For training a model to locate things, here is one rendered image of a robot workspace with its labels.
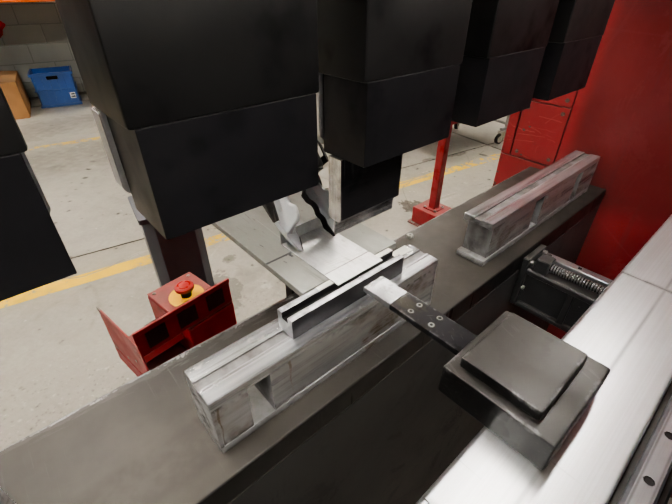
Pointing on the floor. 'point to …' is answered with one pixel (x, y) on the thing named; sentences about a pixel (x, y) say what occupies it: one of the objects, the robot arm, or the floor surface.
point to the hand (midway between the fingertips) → (313, 237)
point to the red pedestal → (434, 187)
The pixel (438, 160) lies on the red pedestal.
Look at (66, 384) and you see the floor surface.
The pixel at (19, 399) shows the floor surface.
